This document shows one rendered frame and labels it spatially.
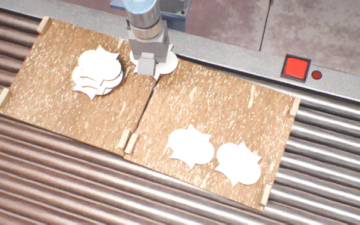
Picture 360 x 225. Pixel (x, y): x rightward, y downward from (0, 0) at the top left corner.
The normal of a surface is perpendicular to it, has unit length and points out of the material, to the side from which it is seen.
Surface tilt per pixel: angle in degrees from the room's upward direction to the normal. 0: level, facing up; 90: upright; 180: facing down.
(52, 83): 0
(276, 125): 0
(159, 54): 90
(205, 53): 0
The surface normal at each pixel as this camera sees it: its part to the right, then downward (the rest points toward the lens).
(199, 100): -0.05, -0.38
